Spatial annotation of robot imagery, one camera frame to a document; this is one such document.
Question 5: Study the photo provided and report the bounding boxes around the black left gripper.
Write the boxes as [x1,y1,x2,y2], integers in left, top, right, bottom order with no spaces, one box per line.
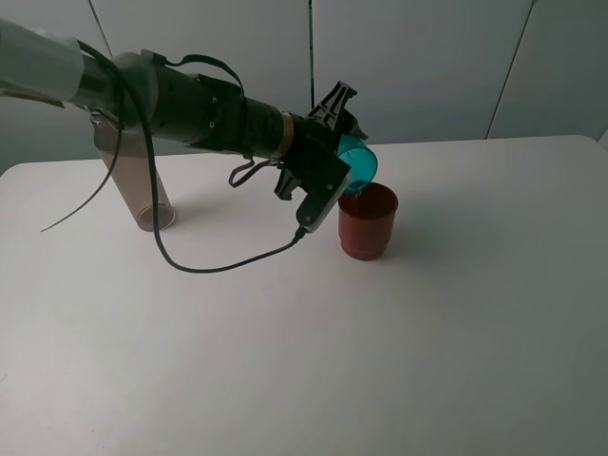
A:
[275,81,369,200]

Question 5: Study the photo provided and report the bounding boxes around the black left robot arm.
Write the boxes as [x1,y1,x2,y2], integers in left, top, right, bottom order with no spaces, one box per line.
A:
[1,20,366,199]

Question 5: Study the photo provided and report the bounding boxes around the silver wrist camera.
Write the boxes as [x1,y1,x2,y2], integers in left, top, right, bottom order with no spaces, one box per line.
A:
[295,166,352,233]

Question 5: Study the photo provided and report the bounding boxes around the black camera cable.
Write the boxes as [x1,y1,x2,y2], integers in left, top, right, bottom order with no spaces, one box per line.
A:
[40,40,308,275]

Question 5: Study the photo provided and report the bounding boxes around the brown translucent plastic bottle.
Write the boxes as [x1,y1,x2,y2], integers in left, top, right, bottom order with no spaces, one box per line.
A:
[91,114,153,232]

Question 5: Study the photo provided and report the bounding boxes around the red plastic cup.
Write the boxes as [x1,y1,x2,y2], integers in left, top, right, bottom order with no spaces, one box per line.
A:
[338,182,398,261]

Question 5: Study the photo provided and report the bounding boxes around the teal translucent plastic cup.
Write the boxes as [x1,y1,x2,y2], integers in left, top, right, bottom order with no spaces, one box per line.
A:
[337,135,378,194]

